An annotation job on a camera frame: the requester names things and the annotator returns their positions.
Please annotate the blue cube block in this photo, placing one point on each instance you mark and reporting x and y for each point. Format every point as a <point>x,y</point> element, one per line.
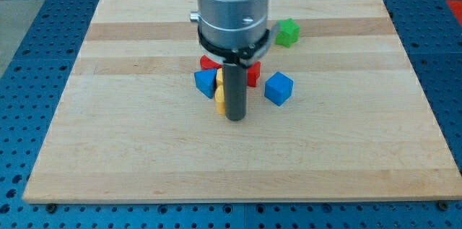
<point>278,88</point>

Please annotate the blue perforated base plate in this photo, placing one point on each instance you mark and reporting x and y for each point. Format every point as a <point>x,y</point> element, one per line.
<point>33,82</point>

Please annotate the yellow heart block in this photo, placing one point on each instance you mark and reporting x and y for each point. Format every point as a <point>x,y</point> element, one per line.
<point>219,94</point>

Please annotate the light wooden board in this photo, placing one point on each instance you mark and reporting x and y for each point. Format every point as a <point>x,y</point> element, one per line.
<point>131,127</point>

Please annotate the red block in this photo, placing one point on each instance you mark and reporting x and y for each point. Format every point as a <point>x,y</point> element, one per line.
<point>253,73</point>

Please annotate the black mounting clamp with tab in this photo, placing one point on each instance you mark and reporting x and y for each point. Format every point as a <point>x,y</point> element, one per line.
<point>245,56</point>

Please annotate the blue triangular prism block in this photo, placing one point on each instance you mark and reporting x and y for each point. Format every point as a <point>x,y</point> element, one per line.
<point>205,81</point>

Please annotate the green star block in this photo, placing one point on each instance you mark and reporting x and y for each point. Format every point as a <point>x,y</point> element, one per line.
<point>288,34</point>

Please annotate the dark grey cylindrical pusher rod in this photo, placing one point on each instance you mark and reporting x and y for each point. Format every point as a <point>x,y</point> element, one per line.
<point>235,91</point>

